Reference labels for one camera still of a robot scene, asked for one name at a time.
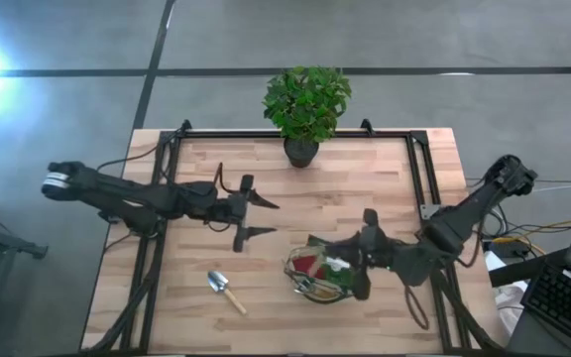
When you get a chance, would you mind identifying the white plastic bag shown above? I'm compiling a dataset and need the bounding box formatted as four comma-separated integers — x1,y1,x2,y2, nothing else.
483,250,527,326

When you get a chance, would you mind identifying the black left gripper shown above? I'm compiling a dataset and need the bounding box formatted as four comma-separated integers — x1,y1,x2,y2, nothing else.
199,173,282,254

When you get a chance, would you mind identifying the yellow cable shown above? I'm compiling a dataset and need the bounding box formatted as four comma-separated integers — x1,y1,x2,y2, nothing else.
491,217,571,248

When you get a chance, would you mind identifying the black aluminium table frame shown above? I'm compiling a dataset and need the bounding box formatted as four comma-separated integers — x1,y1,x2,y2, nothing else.
116,118,470,356

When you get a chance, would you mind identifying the beige green canvas gardening bag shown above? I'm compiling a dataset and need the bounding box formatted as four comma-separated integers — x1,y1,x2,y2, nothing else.
284,234,369,304

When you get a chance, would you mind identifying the green spray bottle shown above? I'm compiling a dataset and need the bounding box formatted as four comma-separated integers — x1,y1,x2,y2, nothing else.
320,255,357,290

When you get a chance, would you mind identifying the wide wooden handled trowel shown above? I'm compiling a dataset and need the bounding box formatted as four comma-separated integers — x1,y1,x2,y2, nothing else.
206,270,248,316

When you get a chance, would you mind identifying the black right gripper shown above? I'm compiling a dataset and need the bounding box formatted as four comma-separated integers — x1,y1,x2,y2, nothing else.
321,207,406,302

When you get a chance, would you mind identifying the black laptop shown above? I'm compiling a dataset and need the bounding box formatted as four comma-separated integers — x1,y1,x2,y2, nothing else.
520,171,571,356

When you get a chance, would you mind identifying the white cable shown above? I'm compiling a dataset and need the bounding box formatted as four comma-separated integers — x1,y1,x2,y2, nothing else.
532,182,571,194

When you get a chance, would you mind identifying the black power box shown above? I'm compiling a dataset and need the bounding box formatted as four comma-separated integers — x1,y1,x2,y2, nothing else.
483,236,532,259

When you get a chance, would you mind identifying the black metal floor stand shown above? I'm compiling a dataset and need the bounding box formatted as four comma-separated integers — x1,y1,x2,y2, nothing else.
0,196,50,357

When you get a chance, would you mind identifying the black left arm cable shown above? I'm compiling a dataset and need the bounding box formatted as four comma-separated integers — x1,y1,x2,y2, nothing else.
96,126,187,173

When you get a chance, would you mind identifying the green potted plant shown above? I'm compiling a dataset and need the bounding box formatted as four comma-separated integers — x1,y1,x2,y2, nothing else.
262,64,354,169

